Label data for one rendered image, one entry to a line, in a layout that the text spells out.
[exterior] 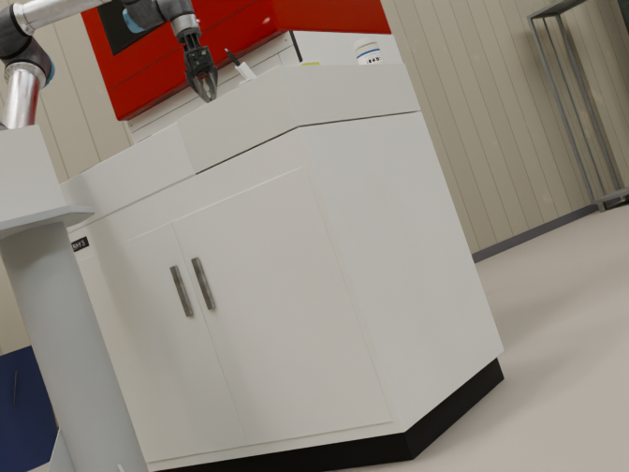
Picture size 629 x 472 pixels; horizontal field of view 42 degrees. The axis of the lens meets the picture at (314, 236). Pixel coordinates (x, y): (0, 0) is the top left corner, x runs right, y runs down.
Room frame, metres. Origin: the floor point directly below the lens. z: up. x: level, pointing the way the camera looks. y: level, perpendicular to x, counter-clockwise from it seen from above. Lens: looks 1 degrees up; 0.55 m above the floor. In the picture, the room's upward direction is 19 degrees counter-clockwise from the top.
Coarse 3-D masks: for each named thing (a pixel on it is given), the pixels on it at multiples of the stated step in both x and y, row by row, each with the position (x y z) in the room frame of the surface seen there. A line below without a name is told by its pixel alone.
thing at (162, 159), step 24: (144, 144) 2.14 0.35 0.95; (168, 144) 2.09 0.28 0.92; (96, 168) 2.26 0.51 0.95; (120, 168) 2.20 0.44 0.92; (144, 168) 2.15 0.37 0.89; (168, 168) 2.10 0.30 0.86; (192, 168) 2.06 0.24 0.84; (72, 192) 2.33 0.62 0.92; (96, 192) 2.27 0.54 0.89; (120, 192) 2.22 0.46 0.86; (144, 192) 2.17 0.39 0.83; (96, 216) 2.29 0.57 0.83
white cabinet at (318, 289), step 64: (320, 128) 1.92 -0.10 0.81; (384, 128) 2.16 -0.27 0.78; (192, 192) 2.07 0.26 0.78; (256, 192) 1.95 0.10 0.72; (320, 192) 1.85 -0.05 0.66; (384, 192) 2.07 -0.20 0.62; (448, 192) 2.35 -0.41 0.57; (128, 256) 2.25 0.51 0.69; (192, 256) 2.11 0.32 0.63; (256, 256) 1.99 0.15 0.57; (320, 256) 1.88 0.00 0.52; (384, 256) 1.99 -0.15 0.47; (448, 256) 2.25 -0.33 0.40; (128, 320) 2.30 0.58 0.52; (192, 320) 2.16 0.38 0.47; (256, 320) 2.03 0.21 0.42; (320, 320) 1.92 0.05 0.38; (384, 320) 1.91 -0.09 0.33; (448, 320) 2.15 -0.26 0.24; (128, 384) 2.35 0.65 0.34; (192, 384) 2.20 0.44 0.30; (256, 384) 2.07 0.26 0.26; (320, 384) 1.96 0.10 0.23; (384, 384) 1.86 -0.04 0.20; (448, 384) 2.06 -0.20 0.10; (192, 448) 2.25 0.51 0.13; (256, 448) 2.12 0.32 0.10; (320, 448) 2.05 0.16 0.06; (384, 448) 1.94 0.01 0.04
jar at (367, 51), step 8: (360, 40) 2.29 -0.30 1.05; (368, 40) 2.29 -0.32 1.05; (360, 48) 2.30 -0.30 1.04; (368, 48) 2.29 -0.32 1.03; (376, 48) 2.30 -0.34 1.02; (360, 56) 2.30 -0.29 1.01; (368, 56) 2.29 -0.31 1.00; (376, 56) 2.29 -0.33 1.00; (360, 64) 2.31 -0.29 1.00; (368, 64) 2.29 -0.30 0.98
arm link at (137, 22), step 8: (144, 0) 2.26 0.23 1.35; (152, 0) 2.29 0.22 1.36; (128, 8) 2.27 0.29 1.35; (136, 8) 2.26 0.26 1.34; (144, 8) 2.27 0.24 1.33; (152, 8) 2.29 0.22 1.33; (128, 16) 2.29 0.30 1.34; (136, 16) 2.29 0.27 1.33; (144, 16) 2.29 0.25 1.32; (152, 16) 2.29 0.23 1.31; (160, 16) 2.30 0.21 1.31; (128, 24) 2.30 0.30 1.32; (136, 24) 2.30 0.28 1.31; (144, 24) 2.31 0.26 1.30; (152, 24) 2.32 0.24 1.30; (136, 32) 2.33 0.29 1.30
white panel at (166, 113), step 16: (288, 32) 2.56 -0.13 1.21; (272, 48) 2.61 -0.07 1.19; (288, 48) 2.57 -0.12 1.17; (256, 64) 2.65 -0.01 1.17; (272, 64) 2.62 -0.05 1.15; (288, 64) 2.58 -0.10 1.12; (224, 80) 2.74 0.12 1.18; (240, 80) 2.70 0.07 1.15; (176, 96) 2.88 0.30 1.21; (192, 96) 2.83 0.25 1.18; (144, 112) 2.98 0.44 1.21; (160, 112) 2.93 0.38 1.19; (176, 112) 2.89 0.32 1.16; (144, 128) 2.99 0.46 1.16; (160, 128) 2.95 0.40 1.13
